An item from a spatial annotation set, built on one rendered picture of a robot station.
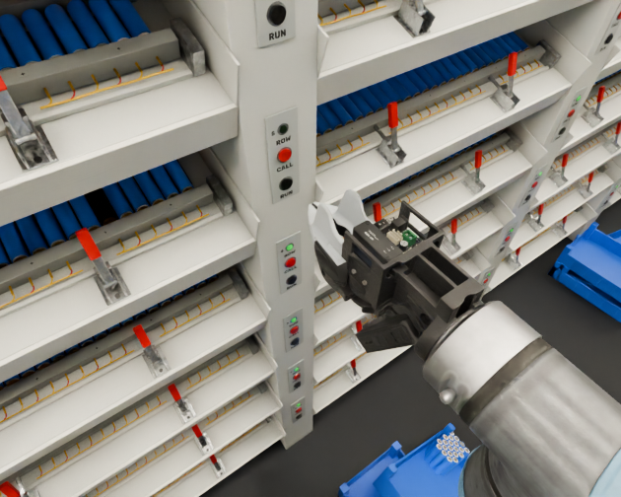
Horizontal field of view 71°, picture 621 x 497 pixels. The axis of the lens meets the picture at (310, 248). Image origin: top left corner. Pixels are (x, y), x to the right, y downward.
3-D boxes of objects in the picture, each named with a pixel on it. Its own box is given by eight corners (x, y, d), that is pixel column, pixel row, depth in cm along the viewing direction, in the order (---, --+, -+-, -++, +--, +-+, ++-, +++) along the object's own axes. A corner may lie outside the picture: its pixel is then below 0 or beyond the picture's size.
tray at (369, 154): (557, 102, 87) (611, 42, 75) (310, 226, 65) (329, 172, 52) (490, 35, 93) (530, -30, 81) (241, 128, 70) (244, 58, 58)
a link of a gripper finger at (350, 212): (335, 162, 47) (393, 210, 42) (333, 202, 52) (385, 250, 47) (311, 173, 46) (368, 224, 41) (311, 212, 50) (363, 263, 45)
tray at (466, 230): (495, 234, 117) (526, 207, 105) (310, 351, 94) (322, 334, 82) (447, 177, 122) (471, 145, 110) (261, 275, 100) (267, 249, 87)
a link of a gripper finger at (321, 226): (311, 173, 46) (368, 224, 41) (311, 212, 50) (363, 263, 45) (287, 183, 45) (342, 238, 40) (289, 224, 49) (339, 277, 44)
